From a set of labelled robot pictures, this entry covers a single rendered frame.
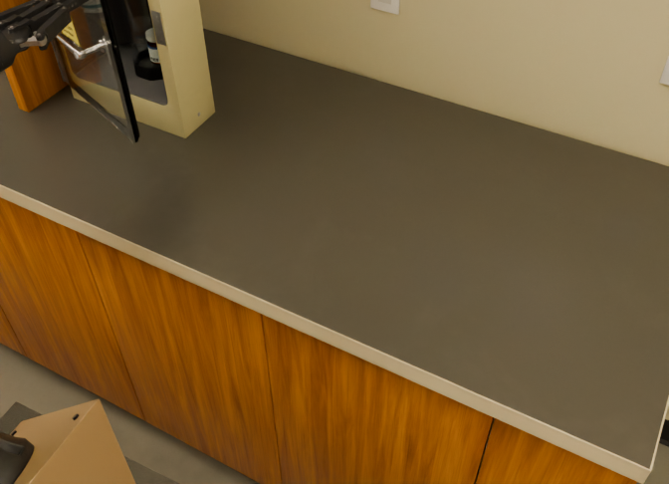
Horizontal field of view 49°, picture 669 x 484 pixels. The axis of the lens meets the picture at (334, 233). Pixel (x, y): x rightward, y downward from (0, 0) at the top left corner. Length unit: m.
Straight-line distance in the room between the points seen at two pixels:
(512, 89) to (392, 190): 0.39
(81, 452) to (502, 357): 0.65
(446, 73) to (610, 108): 0.36
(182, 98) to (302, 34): 0.42
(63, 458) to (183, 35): 0.89
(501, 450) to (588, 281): 0.33
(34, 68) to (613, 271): 1.28
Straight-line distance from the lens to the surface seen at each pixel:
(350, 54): 1.81
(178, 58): 1.52
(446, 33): 1.66
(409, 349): 1.20
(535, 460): 1.30
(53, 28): 1.29
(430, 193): 1.45
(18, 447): 0.97
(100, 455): 0.98
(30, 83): 1.78
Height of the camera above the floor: 1.91
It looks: 45 degrees down
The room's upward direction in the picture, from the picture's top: straight up
